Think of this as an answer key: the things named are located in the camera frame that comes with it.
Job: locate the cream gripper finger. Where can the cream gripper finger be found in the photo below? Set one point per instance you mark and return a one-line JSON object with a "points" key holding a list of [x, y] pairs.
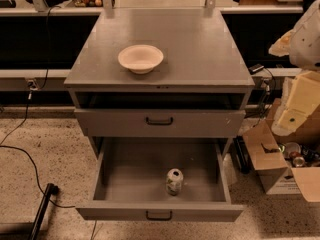
{"points": [[287, 122], [304, 96]]}

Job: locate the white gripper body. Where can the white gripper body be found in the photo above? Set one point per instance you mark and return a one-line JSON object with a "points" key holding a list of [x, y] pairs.
{"points": [[307, 42]]}

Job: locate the white green 7up can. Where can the white green 7up can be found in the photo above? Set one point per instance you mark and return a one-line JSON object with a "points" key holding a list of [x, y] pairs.
{"points": [[174, 181]]}

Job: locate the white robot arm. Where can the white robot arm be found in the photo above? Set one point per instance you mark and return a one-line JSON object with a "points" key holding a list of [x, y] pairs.
{"points": [[305, 47]]}

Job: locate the grey metal drawer cabinet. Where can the grey metal drawer cabinet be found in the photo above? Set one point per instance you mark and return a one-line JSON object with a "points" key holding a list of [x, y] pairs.
{"points": [[202, 68]]}

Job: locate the open grey lower drawer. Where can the open grey lower drawer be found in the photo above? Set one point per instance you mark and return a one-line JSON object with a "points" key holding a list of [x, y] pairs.
{"points": [[130, 182]]}

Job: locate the closed grey upper drawer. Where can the closed grey upper drawer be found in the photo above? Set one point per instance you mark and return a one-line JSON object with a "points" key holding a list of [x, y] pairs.
{"points": [[160, 123]]}

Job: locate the small black device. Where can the small black device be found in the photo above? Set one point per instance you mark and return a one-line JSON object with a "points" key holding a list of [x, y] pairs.
{"points": [[255, 68]]}

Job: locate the cans inside cardboard box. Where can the cans inside cardboard box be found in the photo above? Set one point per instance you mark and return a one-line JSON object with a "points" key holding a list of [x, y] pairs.
{"points": [[300, 155]]}

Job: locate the open cardboard box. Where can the open cardboard box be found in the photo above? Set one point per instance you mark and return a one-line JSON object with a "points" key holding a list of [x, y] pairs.
{"points": [[276, 174]]}

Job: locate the white paper bowl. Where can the white paper bowl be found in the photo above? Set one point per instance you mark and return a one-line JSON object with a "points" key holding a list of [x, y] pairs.
{"points": [[140, 59]]}

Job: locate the black metal bar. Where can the black metal bar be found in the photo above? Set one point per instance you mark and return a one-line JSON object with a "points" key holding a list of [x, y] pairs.
{"points": [[50, 190]]}

